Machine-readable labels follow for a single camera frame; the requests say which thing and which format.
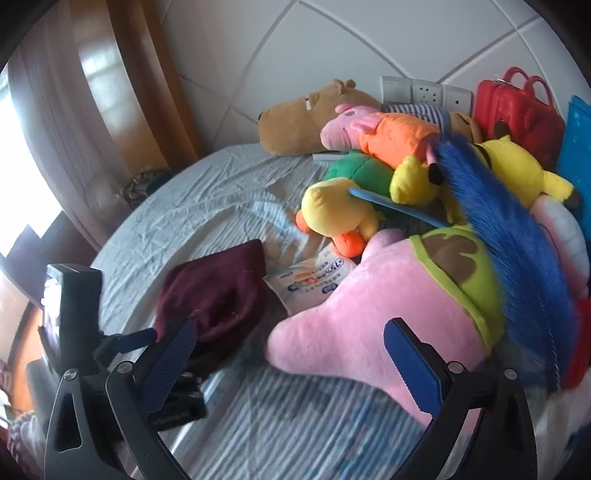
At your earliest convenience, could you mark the yellow duck plush toy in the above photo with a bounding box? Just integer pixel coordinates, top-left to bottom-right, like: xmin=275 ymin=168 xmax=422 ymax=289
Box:
xmin=295 ymin=178 xmax=384 ymax=258

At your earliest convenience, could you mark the sheer window curtain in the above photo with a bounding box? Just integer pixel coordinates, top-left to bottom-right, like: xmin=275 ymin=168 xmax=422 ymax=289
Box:
xmin=7 ymin=0 xmax=139 ymax=250

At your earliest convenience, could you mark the blue feather duster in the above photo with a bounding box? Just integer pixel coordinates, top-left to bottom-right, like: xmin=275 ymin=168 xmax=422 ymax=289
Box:
xmin=348 ymin=138 xmax=578 ymax=388

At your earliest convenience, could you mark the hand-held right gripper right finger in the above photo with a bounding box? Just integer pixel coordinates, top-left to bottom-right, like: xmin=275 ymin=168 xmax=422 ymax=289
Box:
xmin=383 ymin=318 xmax=539 ymax=480

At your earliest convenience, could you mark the brown capybara plush toy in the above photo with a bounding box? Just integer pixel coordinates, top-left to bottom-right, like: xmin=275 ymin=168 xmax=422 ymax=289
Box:
xmin=257 ymin=78 xmax=384 ymax=155

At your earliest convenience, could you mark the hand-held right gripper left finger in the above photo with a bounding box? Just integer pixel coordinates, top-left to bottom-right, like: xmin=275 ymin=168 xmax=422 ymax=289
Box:
xmin=44 ymin=318 xmax=199 ymax=480

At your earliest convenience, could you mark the white wipes packet blue print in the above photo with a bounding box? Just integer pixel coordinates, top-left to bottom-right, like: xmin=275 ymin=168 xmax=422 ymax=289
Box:
xmin=262 ymin=247 xmax=358 ymax=317

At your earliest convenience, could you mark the pink starfish plush toy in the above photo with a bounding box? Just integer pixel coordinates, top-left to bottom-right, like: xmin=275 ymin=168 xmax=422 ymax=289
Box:
xmin=264 ymin=227 xmax=506 ymax=428

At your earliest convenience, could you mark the yellow mouse plush toy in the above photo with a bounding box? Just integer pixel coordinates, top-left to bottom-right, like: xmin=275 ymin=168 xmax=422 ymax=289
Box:
xmin=390 ymin=136 xmax=581 ymax=217

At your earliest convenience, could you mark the blue plastic storage crate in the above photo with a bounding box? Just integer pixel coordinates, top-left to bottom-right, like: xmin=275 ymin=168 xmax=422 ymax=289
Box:
xmin=556 ymin=95 xmax=591 ymax=185

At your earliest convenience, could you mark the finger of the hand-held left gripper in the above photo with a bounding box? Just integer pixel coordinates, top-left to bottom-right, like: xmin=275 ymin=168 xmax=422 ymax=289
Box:
xmin=95 ymin=329 xmax=158 ymax=363
xmin=178 ymin=364 xmax=208 ymax=395

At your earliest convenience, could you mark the brown plush with striped shirt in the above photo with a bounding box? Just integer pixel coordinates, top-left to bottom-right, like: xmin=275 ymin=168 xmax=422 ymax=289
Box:
xmin=383 ymin=104 xmax=483 ymax=141

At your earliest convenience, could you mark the green plush toy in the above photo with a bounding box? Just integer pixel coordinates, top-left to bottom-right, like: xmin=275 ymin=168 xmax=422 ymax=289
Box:
xmin=322 ymin=150 xmax=398 ymax=197

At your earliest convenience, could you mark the red toy suitcase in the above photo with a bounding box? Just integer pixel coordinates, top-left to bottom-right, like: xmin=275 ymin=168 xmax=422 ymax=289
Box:
xmin=473 ymin=67 xmax=566 ymax=160

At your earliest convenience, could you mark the pink pig plush orange dress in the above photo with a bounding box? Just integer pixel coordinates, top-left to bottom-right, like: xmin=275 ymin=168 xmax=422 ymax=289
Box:
xmin=321 ymin=104 xmax=441 ymax=169

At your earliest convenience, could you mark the maroon knitted cloth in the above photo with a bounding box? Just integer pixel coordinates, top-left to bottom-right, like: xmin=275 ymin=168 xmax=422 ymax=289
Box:
xmin=152 ymin=239 xmax=278 ymax=370

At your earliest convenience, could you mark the red plush toy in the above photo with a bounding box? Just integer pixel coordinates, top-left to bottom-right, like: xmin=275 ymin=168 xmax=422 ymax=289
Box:
xmin=556 ymin=298 xmax=591 ymax=393

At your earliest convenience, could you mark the white wall socket panel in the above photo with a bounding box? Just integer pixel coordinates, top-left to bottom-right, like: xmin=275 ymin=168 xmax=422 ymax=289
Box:
xmin=380 ymin=75 xmax=474 ymax=116

